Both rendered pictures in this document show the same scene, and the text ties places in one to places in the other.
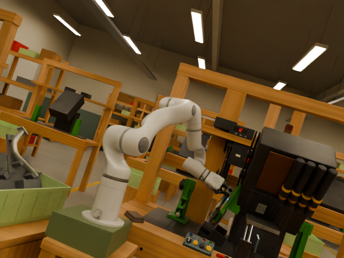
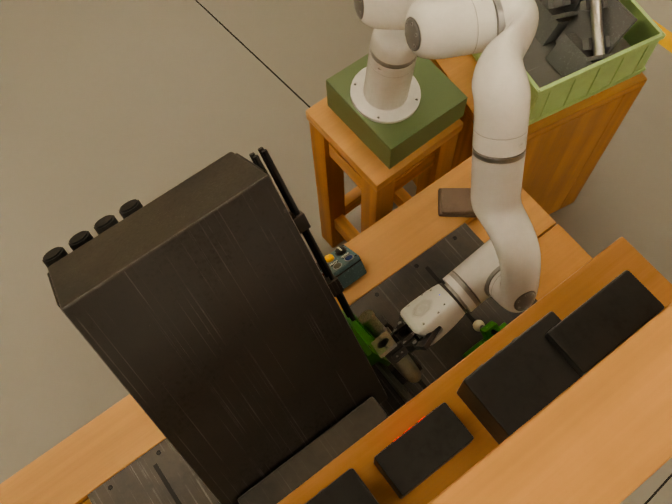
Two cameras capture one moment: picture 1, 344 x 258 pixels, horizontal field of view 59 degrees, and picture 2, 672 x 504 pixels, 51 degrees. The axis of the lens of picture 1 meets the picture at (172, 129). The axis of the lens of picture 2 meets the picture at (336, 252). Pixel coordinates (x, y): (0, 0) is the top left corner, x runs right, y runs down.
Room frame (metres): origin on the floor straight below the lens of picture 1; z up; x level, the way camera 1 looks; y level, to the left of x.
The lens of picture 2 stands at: (2.02, -0.78, 2.53)
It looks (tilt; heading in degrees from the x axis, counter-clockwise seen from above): 66 degrees down; 134
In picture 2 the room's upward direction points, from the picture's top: 4 degrees counter-clockwise
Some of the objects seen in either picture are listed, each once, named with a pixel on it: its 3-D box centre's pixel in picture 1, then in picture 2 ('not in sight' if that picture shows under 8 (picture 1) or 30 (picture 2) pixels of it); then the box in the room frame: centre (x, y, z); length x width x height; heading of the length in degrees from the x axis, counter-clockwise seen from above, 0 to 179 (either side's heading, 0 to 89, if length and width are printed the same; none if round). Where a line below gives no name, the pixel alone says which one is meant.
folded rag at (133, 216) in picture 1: (134, 216); (458, 201); (1.68, 0.04, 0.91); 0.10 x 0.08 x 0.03; 37
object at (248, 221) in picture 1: (259, 220); not in sight; (1.69, -0.63, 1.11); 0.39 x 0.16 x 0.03; 167
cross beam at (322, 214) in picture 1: (249, 187); not in sight; (2.17, -0.66, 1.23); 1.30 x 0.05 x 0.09; 77
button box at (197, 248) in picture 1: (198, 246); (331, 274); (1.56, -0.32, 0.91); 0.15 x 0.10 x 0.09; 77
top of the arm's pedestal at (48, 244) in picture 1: (93, 246); (383, 120); (1.34, 0.16, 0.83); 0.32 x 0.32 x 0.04; 79
